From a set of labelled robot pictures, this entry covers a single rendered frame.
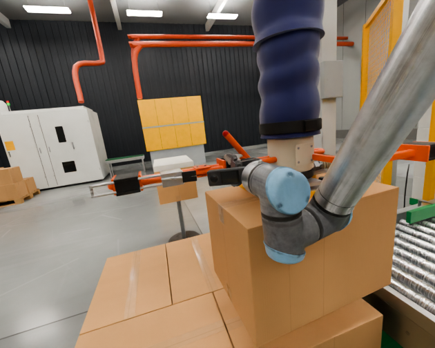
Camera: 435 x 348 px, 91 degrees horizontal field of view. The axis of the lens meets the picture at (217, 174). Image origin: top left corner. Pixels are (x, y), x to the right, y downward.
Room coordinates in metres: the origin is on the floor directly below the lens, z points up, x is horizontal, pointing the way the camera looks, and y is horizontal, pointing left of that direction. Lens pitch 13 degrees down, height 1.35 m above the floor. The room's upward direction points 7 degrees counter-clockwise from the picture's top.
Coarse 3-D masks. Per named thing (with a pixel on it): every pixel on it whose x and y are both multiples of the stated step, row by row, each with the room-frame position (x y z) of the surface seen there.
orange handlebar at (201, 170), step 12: (264, 156) 0.82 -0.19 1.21; (312, 156) 0.76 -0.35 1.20; (324, 156) 0.70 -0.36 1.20; (396, 156) 0.62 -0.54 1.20; (408, 156) 0.64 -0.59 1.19; (192, 168) 0.73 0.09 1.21; (204, 168) 0.70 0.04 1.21; (216, 168) 0.71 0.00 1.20; (144, 180) 0.64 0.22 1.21; (156, 180) 0.65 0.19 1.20
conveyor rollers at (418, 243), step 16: (400, 224) 1.31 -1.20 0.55; (416, 224) 1.29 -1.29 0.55; (432, 224) 1.27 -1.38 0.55; (400, 240) 1.14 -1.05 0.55; (416, 240) 1.13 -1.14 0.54; (432, 240) 1.12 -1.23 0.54; (400, 256) 1.04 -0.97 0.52; (416, 256) 0.98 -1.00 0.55; (432, 256) 0.98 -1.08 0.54; (400, 272) 0.89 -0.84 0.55; (416, 272) 0.89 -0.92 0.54; (432, 272) 0.90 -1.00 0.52; (400, 288) 0.80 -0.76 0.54; (416, 288) 0.81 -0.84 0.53; (432, 288) 0.78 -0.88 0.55; (432, 304) 0.70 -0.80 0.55
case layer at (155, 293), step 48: (192, 240) 1.43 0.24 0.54; (96, 288) 1.04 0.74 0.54; (144, 288) 0.99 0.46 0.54; (192, 288) 0.95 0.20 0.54; (96, 336) 0.74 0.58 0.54; (144, 336) 0.71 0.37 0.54; (192, 336) 0.69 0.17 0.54; (240, 336) 0.66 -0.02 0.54; (288, 336) 0.64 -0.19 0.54; (336, 336) 0.62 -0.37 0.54
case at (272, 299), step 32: (224, 192) 0.85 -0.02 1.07; (384, 192) 0.68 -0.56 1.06; (224, 224) 0.68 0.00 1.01; (256, 224) 0.53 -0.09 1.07; (352, 224) 0.63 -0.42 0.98; (384, 224) 0.68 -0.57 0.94; (224, 256) 0.72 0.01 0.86; (256, 256) 0.52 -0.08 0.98; (320, 256) 0.59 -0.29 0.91; (352, 256) 0.64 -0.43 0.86; (384, 256) 0.69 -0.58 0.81; (224, 288) 0.76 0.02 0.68; (256, 288) 0.52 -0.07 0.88; (288, 288) 0.55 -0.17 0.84; (320, 288) 0.59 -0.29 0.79; (352, 288) 0.64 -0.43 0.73; (256, 320) 0.52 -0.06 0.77; (288, 320) 0.55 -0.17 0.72
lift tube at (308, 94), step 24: (264, 48) 0.78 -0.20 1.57; (288, 48) 0.73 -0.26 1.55; (312, 48) 0.75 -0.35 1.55; (264, 72) 0.79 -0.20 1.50; (288, 72) 0.73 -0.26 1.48; (312, 72) 0.74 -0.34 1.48; (264, 96) 0.80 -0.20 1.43; (288, 96) 0.73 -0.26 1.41; (312, 96) 0.73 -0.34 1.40; (264, 120) 0.79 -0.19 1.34; (288, 120) 0.73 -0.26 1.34
